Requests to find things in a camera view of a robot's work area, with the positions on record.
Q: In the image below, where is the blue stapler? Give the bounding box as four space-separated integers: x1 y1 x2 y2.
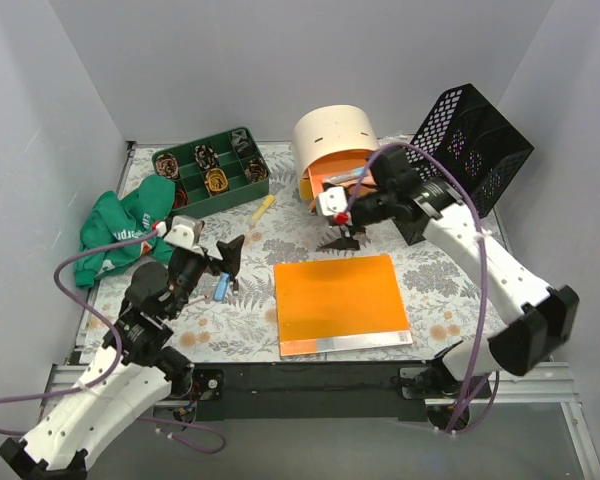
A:
213 273 231 302

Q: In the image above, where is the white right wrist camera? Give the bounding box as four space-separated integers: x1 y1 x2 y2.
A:
315 186 350 225

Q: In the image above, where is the orange folder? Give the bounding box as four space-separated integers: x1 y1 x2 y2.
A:
274 254 413 357

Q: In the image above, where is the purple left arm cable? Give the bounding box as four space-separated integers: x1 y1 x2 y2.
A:
0 227 227 454

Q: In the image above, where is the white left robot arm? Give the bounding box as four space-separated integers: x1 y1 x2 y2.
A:
0 236 244 479

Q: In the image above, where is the orange drawer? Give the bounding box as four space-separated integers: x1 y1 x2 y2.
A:
294 148 372 214

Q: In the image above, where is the white marker red cap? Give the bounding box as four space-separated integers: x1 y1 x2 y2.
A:
187 294 208 306

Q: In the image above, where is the aluminium frame rail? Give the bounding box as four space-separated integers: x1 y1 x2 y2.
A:
22 362 600 480

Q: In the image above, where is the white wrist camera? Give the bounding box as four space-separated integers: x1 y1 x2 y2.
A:
315 186 350 225
154 215 205 253

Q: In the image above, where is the black mesh file basket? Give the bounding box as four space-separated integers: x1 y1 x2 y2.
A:
411 83 534 218

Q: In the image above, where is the green compartment organizer box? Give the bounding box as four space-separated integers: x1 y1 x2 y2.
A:
152 126 270 218

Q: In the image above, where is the yellow highlighter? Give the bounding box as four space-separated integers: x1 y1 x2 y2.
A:
249 195 275 226

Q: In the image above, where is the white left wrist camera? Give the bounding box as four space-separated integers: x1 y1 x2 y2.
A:
154 215 205 253

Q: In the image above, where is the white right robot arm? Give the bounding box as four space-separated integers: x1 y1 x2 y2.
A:
315 143 579 398

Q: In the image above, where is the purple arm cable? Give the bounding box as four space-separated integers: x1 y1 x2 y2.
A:
0 227 227 454
344 143 501 436

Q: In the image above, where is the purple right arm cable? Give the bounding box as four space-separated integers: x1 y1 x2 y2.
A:
344 143 501 436

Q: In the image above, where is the cream round drawer cabinet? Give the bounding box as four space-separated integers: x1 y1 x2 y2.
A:
291 105 379 178

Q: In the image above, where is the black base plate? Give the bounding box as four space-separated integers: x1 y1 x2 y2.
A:
194 360 462 422

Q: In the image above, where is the green cloth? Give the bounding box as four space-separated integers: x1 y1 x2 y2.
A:
73 174 175 289

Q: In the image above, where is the blue highlighter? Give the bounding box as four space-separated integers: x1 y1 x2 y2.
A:
322 168 363 185

